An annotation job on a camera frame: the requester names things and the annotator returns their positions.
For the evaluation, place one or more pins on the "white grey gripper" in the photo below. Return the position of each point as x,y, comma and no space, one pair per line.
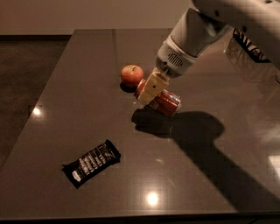
172,62

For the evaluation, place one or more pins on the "red apple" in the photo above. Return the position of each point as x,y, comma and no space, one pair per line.
131,75

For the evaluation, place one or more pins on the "black snack bar wrapper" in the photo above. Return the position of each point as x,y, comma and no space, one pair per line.
91,163

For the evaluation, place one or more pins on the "red coke can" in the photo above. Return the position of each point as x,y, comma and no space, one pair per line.
166,103

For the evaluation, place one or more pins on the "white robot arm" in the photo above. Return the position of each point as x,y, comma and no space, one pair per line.
203,24

